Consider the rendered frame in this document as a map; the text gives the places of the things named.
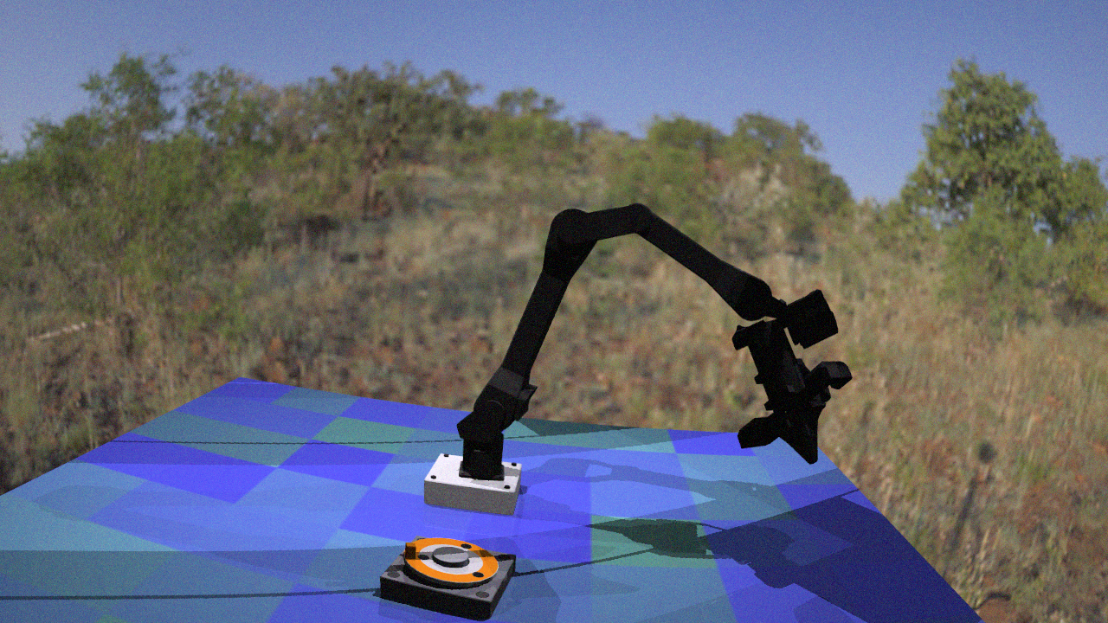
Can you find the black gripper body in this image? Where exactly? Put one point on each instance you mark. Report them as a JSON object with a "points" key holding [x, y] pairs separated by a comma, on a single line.
{"points": [[787, 389]]}

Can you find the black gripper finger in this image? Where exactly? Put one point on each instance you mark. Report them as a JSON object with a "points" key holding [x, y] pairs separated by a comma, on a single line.
{"points": [[785, 431], [804, 420]]}

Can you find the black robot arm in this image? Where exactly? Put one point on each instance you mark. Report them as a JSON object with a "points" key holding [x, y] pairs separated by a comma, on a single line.
{"points": [[572, 236]]}

